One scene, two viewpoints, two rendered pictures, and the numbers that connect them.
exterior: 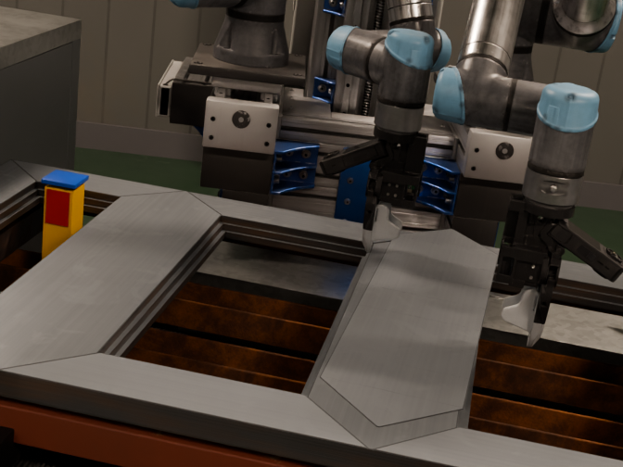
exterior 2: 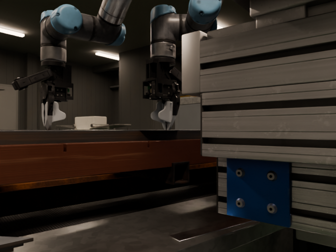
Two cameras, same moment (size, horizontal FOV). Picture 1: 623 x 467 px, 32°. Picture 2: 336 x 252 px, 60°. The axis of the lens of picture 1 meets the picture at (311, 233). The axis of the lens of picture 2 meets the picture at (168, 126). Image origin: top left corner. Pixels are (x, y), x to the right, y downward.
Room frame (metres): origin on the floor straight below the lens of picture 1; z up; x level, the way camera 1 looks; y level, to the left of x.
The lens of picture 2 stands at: (2.28, -0.74, 0.85)
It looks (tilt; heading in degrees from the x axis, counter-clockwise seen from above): 1 degrees up; 132
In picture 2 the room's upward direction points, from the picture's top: straight up
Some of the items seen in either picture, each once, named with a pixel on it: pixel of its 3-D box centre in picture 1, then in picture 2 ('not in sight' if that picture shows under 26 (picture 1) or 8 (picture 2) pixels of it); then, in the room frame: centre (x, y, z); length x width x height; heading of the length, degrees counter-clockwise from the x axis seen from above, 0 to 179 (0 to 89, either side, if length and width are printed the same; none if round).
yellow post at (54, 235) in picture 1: (62, 238); not in sight; (1.74, 0.42, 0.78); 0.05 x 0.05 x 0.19; 81
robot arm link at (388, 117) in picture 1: (399, 116); (163, 53); (1.69, -0.11, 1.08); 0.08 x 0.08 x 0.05
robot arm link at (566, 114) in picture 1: (564, 129); (53, 31); (1.41, -0.31, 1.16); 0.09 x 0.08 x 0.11; 169
